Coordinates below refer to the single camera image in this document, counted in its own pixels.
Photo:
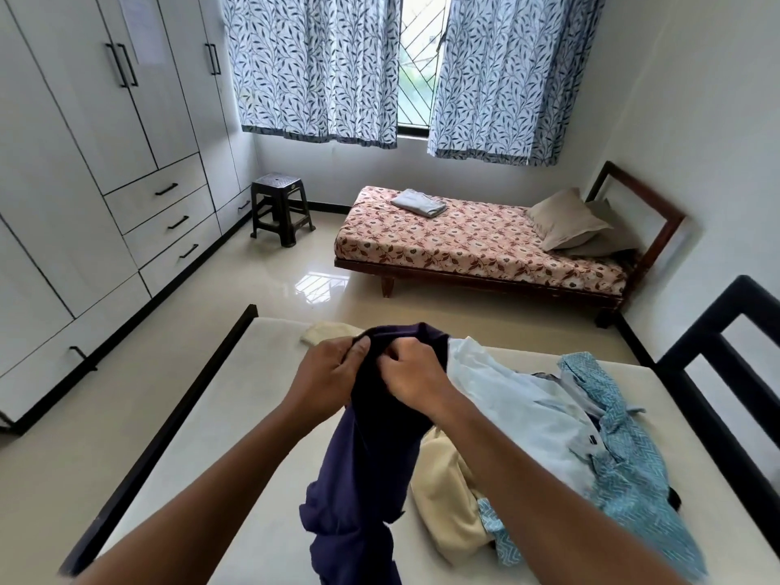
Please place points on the white wardrobe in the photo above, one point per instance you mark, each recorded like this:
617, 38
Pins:
91, 164

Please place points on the small cream cloth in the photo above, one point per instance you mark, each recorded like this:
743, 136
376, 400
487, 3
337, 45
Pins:
329, 333

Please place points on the person's left forearm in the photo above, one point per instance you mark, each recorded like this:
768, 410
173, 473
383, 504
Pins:
201, 502

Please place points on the person's left hand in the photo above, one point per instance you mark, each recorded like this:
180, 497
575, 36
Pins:
323, 371

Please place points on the dark plastic stool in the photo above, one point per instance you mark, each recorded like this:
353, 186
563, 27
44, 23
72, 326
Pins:
281, 208

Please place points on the leaf-print curtain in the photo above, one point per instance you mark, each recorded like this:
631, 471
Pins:
518, 73
311, 60

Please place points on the person's right hand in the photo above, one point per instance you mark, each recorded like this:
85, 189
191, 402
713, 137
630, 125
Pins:
414, 374

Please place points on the black bed frame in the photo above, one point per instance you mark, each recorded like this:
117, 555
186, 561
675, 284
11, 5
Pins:
719, 371

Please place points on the person's left thumb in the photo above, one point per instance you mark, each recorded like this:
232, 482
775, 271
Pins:
358, 354

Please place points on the window with grille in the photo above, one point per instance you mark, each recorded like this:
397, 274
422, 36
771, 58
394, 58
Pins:
420, 60

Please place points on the beige pillow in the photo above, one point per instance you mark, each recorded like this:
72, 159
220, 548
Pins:
567, 220

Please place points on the wooden bed frame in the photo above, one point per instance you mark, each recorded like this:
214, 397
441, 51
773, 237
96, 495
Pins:
634, 237

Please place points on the pale blue shirt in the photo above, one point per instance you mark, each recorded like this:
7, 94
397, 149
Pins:
530, 408

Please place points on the floral mattress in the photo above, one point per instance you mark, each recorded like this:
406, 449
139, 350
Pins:
463, 237

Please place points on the paper sheet on wardrobe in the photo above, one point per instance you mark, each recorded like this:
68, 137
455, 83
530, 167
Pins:
143, 27

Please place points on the dark purple garment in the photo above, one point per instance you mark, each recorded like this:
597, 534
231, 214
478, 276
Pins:
365, 450

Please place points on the person's right fingers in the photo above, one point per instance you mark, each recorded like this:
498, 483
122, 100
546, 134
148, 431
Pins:
399, 353

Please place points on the person's right forearm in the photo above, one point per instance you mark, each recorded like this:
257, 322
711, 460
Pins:
548, 511

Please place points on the folded grey cloth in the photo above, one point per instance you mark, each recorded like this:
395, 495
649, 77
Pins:
419, 202

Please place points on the cream garment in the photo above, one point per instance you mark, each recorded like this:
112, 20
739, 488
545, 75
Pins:
448, 493

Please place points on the teal patterned garment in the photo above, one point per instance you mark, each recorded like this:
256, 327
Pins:
634, 456

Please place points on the grey-brown pillow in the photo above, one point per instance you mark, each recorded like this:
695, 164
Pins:
609, 234

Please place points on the white mattress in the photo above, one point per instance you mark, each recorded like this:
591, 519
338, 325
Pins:
244, 456

